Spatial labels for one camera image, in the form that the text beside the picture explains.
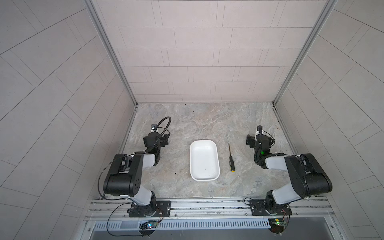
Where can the left green circuit board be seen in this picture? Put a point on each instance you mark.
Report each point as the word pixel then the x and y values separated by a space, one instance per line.
pixel 149 225

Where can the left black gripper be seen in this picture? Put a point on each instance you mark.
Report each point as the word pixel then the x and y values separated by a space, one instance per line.
pixel 152 137

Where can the white plastic bin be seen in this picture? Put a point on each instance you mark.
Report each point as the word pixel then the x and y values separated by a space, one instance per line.
pixel 204 161

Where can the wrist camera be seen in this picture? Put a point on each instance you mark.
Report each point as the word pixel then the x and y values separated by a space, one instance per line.
pixel 154 127
pixel 259 130

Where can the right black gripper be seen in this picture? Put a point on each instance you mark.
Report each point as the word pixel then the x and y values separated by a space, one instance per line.
pixel 260 139

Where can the aluminium mounting rail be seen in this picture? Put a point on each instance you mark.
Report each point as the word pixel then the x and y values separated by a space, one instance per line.
pixel 212 208

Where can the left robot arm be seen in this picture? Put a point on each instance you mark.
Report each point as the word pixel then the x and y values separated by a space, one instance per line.
pixel 124 179

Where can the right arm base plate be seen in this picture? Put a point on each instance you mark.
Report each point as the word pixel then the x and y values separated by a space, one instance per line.
pixel 269 208

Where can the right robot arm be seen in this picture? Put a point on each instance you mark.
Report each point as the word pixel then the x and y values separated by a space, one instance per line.
pixel 307 177

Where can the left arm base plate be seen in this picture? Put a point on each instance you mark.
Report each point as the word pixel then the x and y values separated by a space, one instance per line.
pixel 159 209

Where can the green circuit board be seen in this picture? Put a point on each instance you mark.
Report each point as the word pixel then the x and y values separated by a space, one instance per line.
pixel 149 225
pixel 278 226

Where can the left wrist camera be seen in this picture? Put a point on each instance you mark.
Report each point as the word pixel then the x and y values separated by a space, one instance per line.
pixel 154 127

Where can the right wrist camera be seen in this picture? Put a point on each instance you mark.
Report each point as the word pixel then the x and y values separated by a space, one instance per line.
pixel 259 130

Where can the black yellow screwdriver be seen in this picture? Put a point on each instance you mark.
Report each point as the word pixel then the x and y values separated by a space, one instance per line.
pixel 231 161

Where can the right green circuit board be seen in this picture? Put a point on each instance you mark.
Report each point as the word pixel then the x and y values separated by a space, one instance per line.
pixel 278 226

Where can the white vented cable duct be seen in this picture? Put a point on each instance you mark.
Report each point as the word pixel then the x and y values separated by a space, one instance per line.
pixel 186 224

